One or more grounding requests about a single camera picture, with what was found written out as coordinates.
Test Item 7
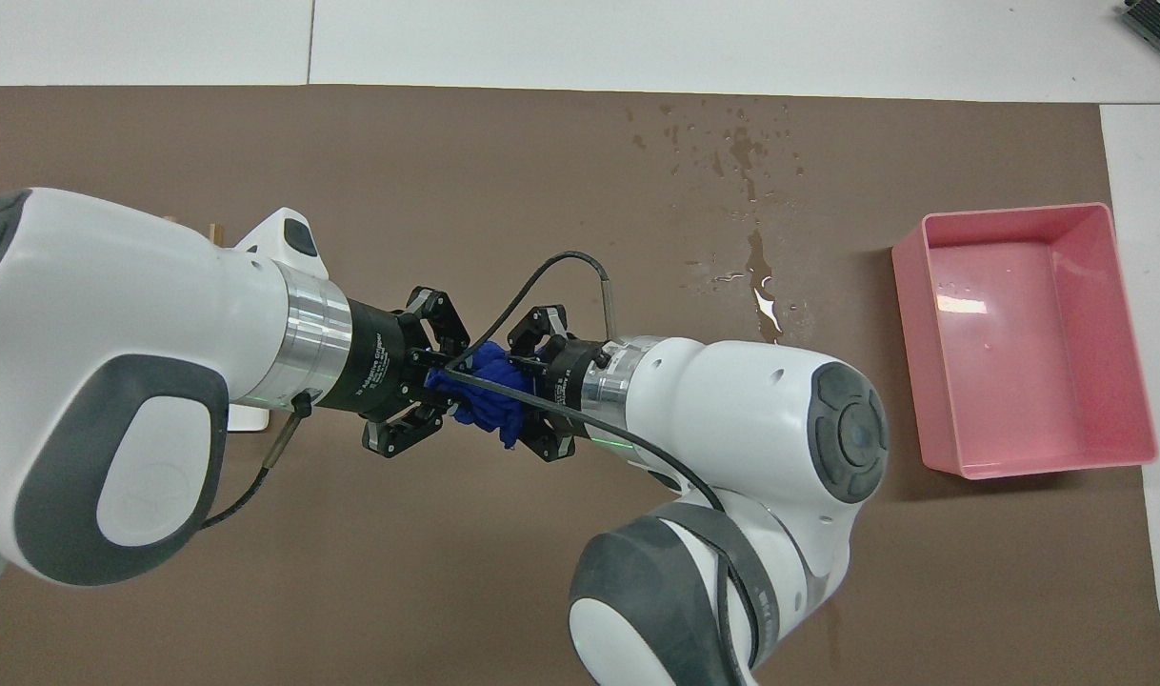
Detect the pink plastic bin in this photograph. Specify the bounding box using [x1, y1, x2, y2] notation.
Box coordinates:
[891, 202, 1159, 480]

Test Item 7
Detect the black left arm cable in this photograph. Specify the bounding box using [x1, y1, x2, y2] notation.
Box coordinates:
[199, 391, 316, 535]

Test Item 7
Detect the blue cloth towel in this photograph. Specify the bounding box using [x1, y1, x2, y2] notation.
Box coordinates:
[426, 341, 548, 451]

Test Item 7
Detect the brown table mat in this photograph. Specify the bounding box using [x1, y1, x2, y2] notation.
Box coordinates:
[0, 84, 1160, 686]

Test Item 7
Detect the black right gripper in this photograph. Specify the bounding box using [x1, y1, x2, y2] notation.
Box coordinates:
[507, 305, 608, 465]

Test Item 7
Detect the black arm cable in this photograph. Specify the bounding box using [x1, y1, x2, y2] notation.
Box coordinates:
[199, 391, 316, 535]
[442, 251, 764, 686]

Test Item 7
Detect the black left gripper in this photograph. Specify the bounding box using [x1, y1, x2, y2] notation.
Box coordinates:
[315, 286, 471, 460]

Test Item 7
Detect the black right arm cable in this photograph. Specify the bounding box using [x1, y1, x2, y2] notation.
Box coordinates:
[442, 251, 764, 686]

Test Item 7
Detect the spilled water puddle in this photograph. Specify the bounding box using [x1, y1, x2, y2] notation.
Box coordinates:
[626, 95, 821, 346]

